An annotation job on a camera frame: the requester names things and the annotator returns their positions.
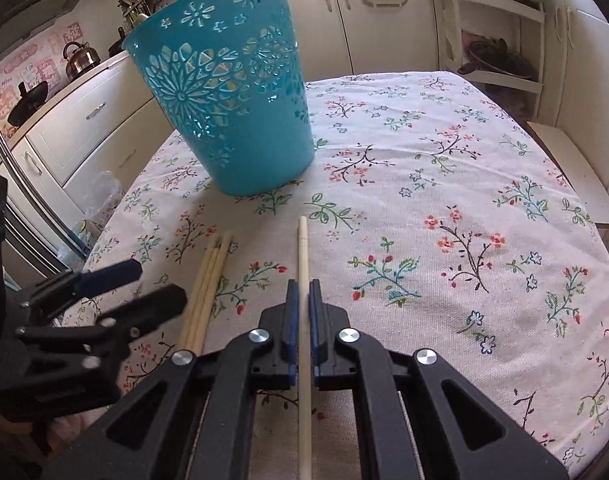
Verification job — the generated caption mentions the white base cabinets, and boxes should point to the white base cabinets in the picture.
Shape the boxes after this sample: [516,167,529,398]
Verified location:
[4,0,609,281]

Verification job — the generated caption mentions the grey sliding door frame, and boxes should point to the grey sliding door frame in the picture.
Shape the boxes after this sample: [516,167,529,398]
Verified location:
[0,100,92,281]

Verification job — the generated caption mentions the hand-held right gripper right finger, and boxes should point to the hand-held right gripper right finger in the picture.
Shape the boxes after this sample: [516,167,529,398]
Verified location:
[309,279,570,480]

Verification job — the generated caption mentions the steel kettle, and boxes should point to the steel kettle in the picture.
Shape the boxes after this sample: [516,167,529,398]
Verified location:
[62,41,101,82]

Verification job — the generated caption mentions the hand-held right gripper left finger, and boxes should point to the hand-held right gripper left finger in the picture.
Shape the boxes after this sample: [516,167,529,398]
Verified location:
[42,280,300,480]

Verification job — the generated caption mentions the floral tablecloth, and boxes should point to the floral tablecloth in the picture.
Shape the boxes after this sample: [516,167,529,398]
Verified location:
[59,71,609,480]

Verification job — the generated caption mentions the black lidded pan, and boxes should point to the black lidded pan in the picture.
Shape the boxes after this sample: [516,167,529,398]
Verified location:
[457,37,535,81]

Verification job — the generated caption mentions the black wok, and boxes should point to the black wok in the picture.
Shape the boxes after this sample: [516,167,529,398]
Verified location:
[7,80,50,127]

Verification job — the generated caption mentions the white wooden stool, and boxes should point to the white wooden stool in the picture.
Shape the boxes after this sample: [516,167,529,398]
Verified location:
[527,120,609,231]

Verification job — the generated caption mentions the black frying pan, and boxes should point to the black frying pan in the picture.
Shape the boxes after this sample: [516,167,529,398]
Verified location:
[107,27,130,58]

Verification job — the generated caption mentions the pink wall stickers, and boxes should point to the pink wall stickers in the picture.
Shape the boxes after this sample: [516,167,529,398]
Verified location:
[0,22,82,136]

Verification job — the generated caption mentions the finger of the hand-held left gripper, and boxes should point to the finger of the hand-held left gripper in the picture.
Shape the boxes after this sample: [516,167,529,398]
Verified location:
[14,284,188,392]
[19,259,144,321]

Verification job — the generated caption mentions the beige countertop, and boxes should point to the beige countertop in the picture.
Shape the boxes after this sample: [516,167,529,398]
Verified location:
[7,52,132,153]

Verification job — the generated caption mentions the blue openwork plastic basket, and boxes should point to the blue openwork plastic basket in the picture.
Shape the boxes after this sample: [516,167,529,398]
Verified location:
[122,0,316,197]

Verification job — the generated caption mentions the plastic lined waste basket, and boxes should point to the plastic lined waste basket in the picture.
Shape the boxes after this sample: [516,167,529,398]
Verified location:
[59,170,122,261]

